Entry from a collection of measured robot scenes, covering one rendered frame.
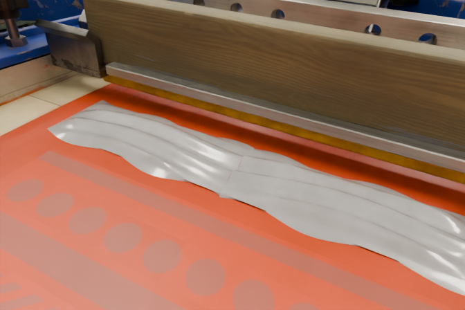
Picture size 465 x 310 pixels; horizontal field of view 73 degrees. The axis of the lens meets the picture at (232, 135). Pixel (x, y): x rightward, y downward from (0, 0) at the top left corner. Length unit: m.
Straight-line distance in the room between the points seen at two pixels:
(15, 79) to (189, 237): 0.27
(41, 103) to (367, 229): 0.33
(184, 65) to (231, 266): 0.19
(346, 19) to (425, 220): 0.31
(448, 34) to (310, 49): 0.27
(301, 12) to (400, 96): 0.27
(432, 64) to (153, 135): 0.22
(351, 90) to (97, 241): 0.21
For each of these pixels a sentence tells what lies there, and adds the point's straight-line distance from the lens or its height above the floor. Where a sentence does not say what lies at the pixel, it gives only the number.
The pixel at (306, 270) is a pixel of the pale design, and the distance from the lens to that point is 0.21.
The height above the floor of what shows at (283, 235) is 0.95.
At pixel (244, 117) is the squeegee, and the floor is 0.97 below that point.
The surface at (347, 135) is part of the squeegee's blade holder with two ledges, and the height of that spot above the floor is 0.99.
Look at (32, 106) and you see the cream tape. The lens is 0.38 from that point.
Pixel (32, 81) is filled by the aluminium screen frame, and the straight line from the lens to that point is 0.41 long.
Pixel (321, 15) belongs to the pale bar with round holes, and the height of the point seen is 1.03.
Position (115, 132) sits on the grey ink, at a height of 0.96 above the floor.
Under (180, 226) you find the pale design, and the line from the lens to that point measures 0.22.
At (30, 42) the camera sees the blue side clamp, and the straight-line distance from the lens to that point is 0.43.
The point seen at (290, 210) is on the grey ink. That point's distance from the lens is 0.23.
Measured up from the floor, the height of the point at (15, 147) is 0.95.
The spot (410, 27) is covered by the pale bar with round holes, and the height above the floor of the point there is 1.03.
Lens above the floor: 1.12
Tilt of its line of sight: 33 degrees down
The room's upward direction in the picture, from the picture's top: 4 degrees clockwise
